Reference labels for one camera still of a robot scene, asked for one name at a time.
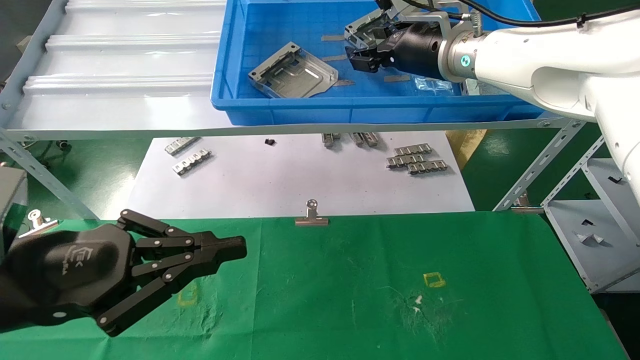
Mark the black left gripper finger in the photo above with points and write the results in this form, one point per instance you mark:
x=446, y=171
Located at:
x=220, y=242

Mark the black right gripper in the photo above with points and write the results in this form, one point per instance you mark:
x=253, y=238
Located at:
x=417, y=50

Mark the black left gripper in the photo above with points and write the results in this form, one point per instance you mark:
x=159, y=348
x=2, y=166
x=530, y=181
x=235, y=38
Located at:
x=75, y=270

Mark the sheet metal bracket part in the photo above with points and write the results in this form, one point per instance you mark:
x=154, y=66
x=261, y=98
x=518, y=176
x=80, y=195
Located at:
x=295, y=72
x=362, y=27

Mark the gray tape strip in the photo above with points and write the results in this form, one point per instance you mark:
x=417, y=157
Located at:
x=346, y=82
x=335, y=57
x=332, y=37
x=397, y=78

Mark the clear plastic film piece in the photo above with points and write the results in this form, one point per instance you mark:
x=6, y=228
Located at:
x=435, y=86

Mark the small slotted metal strip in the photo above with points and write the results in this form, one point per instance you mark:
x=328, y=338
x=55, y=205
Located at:
x=357, y=138
x=427, y=167
x=192, y=162
x=182, y=145
x=330, y=139
x=405, y=160
x=371, y=139
x=413, y=149

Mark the white paper sheet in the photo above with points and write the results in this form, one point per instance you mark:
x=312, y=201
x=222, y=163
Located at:
x=280, y=175

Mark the silver binder clip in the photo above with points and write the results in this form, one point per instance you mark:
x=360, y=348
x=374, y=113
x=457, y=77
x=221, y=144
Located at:
x=37, y=222
x=525, y=206
x=312, y=216

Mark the blue plastic bin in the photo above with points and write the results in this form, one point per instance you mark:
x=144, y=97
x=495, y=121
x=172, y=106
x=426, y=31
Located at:
x=300, y=107

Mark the small black plastic piece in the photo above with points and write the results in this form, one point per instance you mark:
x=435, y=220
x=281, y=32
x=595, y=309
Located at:
x=270, y=142

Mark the brown cardboard piece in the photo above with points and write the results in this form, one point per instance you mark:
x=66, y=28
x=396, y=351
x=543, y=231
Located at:
x=465, y=147

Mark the black caster wheel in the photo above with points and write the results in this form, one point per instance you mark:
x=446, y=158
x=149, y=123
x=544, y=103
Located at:
x=63, y=145

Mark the white corrugated panel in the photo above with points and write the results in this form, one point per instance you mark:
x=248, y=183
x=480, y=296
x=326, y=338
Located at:
x=125, y=60

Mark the small black clip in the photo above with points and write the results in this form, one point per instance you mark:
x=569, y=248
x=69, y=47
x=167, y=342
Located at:
x=615, y=179

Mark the small gray metal piece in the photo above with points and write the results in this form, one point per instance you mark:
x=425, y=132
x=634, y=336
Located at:
x=590, y=238

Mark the gray metal shelf unit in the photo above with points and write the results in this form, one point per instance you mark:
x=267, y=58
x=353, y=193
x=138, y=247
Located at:
x=580, y=260

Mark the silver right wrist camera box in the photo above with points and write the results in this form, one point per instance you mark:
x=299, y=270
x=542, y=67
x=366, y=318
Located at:
x=430, y=12

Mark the gray metal rack frame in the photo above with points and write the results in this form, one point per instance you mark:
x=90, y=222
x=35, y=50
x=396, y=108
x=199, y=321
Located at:
x=30, y=165

